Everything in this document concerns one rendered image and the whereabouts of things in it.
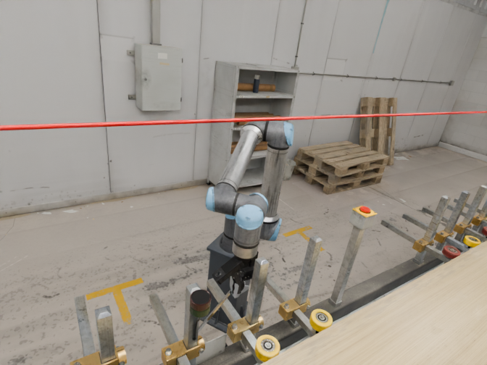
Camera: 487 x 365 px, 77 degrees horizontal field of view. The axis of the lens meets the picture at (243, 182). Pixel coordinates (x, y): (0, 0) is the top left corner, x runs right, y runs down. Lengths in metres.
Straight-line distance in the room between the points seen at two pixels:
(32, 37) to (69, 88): 0.46
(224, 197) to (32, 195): 2.73
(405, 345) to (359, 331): 0.16
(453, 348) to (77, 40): 3.28
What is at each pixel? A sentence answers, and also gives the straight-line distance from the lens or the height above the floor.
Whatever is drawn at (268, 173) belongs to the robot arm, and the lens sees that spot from 1.66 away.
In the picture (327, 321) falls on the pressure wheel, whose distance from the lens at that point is 1.28.
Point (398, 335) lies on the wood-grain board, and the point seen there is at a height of 0.90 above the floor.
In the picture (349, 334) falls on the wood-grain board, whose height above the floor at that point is 0.90.
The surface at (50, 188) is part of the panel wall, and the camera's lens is 3.62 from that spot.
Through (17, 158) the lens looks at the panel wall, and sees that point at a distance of 3.49.
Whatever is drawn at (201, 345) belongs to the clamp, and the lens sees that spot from 1.17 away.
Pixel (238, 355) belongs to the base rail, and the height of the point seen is 0.70.
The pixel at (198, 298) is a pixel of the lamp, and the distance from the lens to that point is 0.94.
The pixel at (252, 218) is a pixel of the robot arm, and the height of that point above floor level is 1.28.
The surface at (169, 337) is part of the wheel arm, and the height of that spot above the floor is 0.86.
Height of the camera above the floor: 1.80
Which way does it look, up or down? 25 degrees down
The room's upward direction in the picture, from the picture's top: 7 degrees clockwise
